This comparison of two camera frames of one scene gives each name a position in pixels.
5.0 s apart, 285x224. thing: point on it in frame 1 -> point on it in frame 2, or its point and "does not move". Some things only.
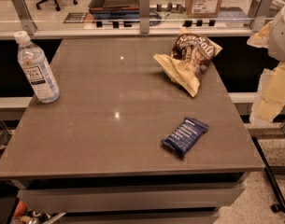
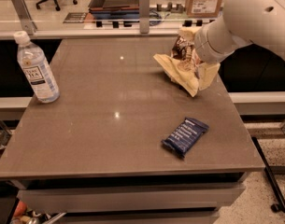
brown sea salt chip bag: x=189 y=60 does not move
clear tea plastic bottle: x=36 y=69 does not move
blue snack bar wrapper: x=185 y=136 does not move
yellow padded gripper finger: x=261 y=39 -> x=187 y=34
